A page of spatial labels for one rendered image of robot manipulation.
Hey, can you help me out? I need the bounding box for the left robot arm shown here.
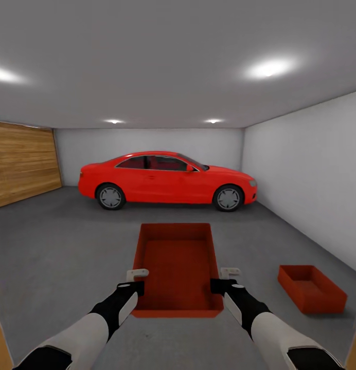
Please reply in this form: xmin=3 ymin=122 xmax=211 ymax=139
xmin=14 ymin=269 xmax=149 ymax=370

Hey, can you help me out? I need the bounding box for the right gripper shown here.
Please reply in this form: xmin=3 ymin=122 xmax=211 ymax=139
xmin=210 ymin=279 xmax=237 ymax=295

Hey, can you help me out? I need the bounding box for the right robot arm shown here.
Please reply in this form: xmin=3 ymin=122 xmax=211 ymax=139
xmin=210 ymin=267 xmax=346 ymax=370

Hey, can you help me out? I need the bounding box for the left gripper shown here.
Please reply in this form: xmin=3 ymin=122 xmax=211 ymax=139
xmin=128 ymin=281 xmax=144 ymax=296

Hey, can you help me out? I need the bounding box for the storage box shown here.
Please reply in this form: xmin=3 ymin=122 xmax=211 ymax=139
xmin=131 ymin=223 xmax=224 ymax=318
xmin=277 ymin=265 xmax=347 ymax=313

